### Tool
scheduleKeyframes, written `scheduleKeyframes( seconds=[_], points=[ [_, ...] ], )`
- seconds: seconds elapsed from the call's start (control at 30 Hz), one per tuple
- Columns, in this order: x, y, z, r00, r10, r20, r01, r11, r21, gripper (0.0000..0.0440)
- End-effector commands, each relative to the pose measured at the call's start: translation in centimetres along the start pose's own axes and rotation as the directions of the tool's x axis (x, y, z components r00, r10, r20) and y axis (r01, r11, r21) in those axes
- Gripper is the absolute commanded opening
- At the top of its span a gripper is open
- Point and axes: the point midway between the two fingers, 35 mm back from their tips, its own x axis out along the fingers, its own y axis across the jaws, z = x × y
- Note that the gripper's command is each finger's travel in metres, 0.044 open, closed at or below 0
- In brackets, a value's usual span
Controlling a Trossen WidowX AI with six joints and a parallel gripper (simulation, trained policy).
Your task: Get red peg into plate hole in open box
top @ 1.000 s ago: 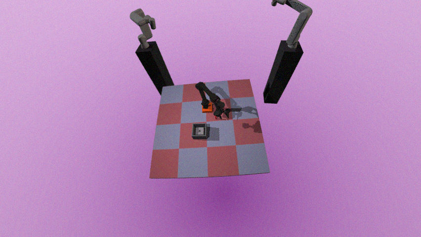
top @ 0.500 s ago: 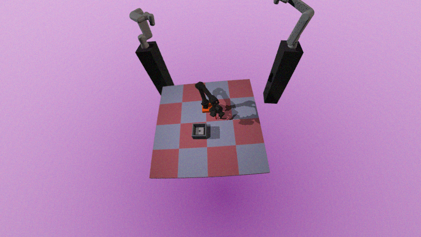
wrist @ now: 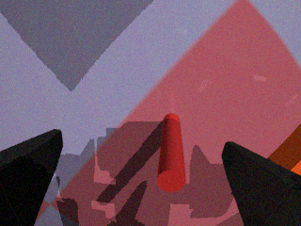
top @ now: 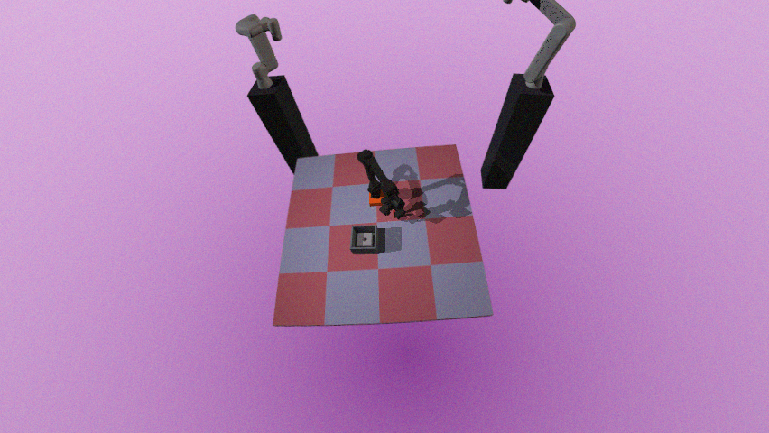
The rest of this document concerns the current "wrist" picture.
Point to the red peg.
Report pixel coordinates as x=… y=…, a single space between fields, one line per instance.
x=171 y=172

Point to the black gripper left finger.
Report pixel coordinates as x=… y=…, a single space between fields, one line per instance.
x=26 y=171

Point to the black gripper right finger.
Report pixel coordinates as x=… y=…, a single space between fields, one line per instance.
x=266 y=194

